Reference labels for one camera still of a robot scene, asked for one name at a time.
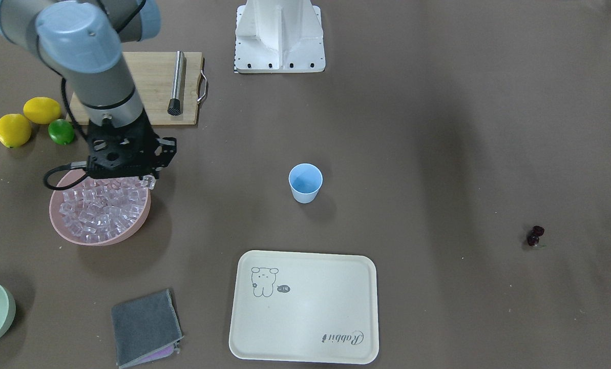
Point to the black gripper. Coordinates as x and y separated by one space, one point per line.
165 152

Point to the clear ice cube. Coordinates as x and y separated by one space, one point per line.
148 182

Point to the dark red cherry pair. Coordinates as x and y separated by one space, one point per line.
534 237

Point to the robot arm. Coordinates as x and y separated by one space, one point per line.
82 41

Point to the clear ice cubes pile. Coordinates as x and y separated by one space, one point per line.
103 210

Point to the light blue plastic cup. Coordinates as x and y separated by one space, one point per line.
305 181

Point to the green lime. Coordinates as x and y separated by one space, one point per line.
61 132

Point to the bamboo cutting board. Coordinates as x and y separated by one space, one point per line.
153 74

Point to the pink bowl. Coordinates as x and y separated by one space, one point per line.
105 237

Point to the yellow lemon upper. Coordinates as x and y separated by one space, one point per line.
42 110

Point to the yellow lemon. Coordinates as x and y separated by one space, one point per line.
15 130
42 110

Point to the yellow lemon lower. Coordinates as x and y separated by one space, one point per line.
15 130

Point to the grey folded cloth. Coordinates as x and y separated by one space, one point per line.
146 329

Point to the cream rabbit serving tray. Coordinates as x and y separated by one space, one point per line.
304 307

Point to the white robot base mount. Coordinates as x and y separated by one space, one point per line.
279 37

